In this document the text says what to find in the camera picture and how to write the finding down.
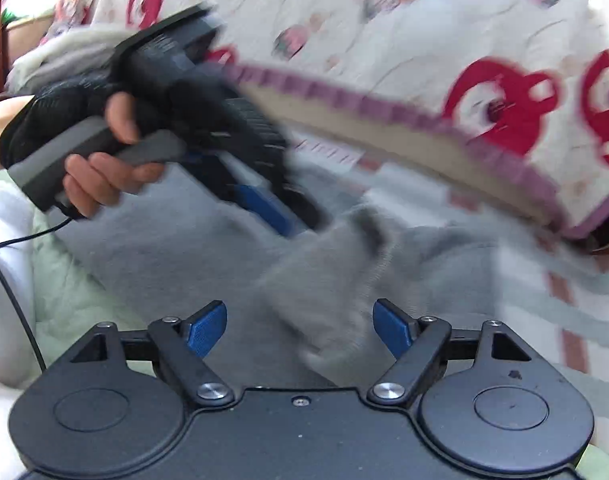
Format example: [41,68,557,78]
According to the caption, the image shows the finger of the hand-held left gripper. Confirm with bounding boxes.
[224,180,310,240]
[277,175,331,233]

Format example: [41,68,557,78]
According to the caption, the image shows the grey fleece garment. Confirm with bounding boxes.
[59,157,515,391]

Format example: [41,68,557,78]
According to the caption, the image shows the light grey folded garment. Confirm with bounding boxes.
[34,52,118,86]

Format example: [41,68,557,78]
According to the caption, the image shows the white quilt with red bears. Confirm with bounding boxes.
[0,0,609,241]

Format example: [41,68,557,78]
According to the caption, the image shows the light green cloth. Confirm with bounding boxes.
[0,167,155,361]

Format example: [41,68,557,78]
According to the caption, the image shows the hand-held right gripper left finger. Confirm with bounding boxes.
[47,301,235,408]

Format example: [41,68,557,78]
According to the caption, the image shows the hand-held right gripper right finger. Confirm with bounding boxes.
[367,298,555,408]

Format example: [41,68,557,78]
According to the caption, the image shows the black cable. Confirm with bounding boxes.
[0,205,82,373]

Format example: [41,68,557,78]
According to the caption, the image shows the person's left hand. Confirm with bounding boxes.
[0,71,166,220]

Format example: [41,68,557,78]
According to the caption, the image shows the white cloth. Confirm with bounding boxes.
[0,180,48,480]

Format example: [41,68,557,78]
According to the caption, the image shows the pink and blue checked bedsheet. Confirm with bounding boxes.
[284,132,609,466]

